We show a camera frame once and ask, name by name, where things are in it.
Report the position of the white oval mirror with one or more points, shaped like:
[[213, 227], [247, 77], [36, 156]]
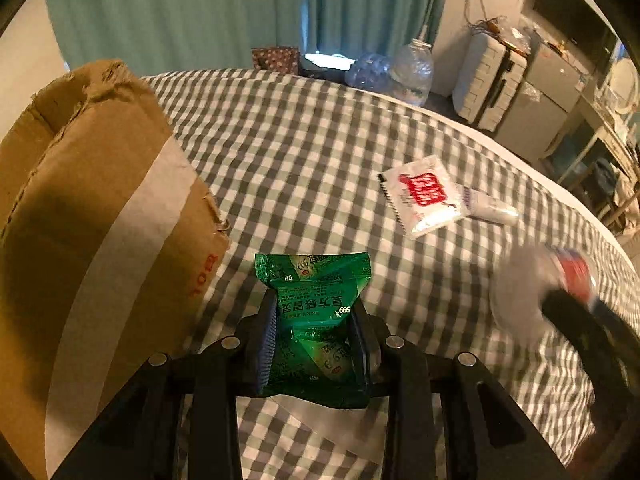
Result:
[[625, 87]]

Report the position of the green medicine packet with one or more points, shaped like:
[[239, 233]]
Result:
[[315, 300]]

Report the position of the silver mini fridge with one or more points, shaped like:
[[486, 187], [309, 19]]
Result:
[[540, 105]]

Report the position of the wooden chair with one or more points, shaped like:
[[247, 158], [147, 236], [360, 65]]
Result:
[[622, 210]]

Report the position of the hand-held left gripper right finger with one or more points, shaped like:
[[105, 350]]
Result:
[[367, 355]]

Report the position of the blue plastic bag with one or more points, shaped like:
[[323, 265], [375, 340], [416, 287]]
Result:
[[367, 72]]

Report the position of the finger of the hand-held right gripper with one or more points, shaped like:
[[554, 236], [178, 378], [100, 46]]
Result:
[[570, 312]]

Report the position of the white thin pole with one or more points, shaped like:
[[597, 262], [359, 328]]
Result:
[[426, 27]]

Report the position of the grey checked bedsheet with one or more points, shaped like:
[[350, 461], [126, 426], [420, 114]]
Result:
[[325, 160]]

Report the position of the patterned gift bag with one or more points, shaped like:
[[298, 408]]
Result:
[[275, 59]]

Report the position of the white suitcase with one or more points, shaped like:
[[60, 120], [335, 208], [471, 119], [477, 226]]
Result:
[[487, 85]]

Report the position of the crumpled clear plastic wrap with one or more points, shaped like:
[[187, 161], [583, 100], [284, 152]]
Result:
[[515, 35]]

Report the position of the black television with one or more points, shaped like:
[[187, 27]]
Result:
[[575, 15]]

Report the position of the clothes pile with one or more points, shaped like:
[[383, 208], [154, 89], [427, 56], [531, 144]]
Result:
[[607, 180]]

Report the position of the teal curtain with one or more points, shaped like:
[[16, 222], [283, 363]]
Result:
[[370, 5], [175, 10]]

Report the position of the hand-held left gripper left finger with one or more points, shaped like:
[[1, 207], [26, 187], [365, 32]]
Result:
[[265, 345]]

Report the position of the brown cardboard box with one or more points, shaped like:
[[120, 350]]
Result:
[[75, 210]]

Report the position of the white tube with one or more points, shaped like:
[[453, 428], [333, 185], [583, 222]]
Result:
[[495, 208]]

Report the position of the cream vanity desk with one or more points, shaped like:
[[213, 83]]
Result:
[[595, 130]]

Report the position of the red and white sachet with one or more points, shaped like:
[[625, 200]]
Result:
[[425, 195]]

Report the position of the large clear water jug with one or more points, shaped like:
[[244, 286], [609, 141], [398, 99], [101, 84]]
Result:
[[412, 72]]

